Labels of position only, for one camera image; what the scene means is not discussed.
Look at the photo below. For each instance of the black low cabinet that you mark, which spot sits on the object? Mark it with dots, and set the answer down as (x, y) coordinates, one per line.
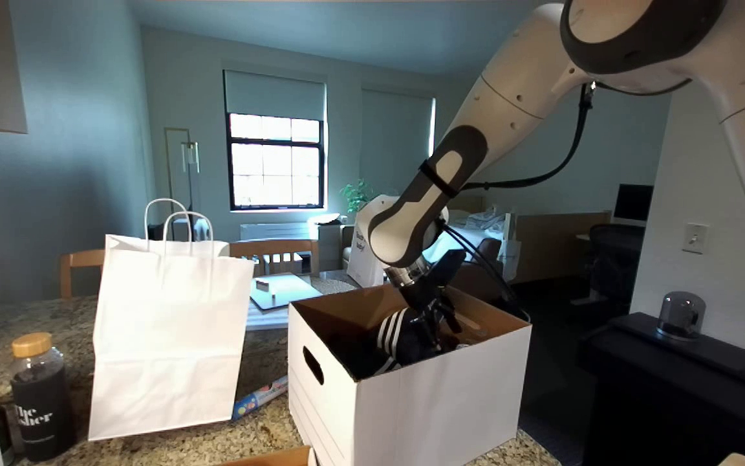
(674, 397)

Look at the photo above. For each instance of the white roller blind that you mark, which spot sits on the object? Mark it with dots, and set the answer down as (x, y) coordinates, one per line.
(275, 93)

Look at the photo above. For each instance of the wooden cutting board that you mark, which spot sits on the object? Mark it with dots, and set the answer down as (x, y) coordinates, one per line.
(269, 455)

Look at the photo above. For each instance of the grey waste bin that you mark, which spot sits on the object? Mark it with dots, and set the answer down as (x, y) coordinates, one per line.
(329, 246)

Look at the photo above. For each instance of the thin metal frame stand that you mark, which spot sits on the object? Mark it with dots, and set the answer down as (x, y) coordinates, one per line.
(190, 163)

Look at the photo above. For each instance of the black white striped sandal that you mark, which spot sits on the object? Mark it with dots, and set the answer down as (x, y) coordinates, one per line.
(390, 336)

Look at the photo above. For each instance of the white radiator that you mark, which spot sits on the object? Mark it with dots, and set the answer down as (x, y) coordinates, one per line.
(276, 230)

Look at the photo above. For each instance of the dark jar with wooden lid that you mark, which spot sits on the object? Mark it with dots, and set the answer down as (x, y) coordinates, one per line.
(36, 403)

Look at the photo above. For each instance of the wooden chair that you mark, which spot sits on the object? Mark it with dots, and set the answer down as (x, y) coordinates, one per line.
(77, 261)
(271, 251)

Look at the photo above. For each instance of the dark monitor screen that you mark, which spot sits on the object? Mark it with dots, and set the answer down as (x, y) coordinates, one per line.
(635, 202)

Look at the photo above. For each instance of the glass dome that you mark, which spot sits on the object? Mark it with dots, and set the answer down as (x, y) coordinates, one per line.
(680, 314)

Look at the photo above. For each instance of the black framed window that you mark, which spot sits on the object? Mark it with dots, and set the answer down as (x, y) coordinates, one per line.
(275, 160)

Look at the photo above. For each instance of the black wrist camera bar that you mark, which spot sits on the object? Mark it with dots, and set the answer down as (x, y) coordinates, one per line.
(442, 269)

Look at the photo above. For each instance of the black office chair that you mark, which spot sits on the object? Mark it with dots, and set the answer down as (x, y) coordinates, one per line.
(613, 266)

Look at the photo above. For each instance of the green plant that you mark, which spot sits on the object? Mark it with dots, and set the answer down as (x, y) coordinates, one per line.
(351, 198)

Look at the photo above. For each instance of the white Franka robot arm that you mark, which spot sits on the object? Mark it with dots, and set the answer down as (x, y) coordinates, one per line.
(734, 68)

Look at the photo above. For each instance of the white wall outlet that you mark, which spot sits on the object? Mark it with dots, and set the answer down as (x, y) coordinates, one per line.
(696, 238)

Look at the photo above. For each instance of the white cardboard storage box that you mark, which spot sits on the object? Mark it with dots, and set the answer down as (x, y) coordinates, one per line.
(424, 415)

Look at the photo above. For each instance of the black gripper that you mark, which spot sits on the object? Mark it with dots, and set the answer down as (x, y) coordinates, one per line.
(432, 318)

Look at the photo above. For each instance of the light blue folder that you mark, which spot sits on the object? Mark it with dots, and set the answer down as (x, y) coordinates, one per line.
(286, 291)

